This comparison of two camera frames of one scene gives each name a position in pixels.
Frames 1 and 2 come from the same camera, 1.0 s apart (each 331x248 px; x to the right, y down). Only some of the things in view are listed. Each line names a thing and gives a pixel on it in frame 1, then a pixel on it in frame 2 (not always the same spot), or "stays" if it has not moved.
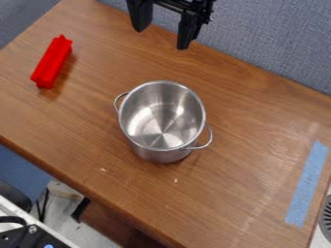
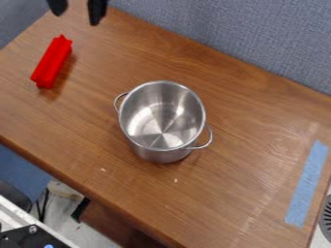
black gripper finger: [140, 14] -> [58, 6]
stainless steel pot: [161, 116] stays
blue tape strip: [298, 203] stays
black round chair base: [16, 195] stays
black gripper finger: [190, 22] -> [96, 11]
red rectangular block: [52, 61] stays
